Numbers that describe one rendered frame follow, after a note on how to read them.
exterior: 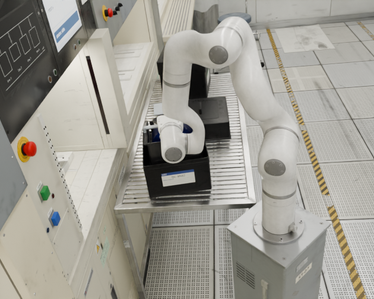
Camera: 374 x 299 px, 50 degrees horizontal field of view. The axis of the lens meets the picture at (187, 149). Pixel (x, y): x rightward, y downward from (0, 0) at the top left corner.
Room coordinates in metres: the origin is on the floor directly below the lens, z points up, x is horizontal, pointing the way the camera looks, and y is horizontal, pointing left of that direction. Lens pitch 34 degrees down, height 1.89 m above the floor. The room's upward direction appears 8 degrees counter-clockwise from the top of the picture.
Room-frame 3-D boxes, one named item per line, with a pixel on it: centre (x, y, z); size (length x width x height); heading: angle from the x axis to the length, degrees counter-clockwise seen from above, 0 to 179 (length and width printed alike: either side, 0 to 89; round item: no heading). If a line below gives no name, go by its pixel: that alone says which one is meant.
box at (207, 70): (2.34, -0.06, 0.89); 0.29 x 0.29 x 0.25; 78
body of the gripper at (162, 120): (1.36, 0.05, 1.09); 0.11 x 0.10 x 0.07; 1
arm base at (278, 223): (1.07, -0.30, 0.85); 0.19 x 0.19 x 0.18
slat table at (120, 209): (1.89, -0.04, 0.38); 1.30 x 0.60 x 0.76; 173
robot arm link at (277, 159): (1.04, -0.29, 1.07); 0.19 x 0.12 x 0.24; 157
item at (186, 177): (1.46, 0.05, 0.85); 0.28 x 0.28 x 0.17; 1
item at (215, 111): (1.86, -0.10, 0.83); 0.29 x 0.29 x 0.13; 85
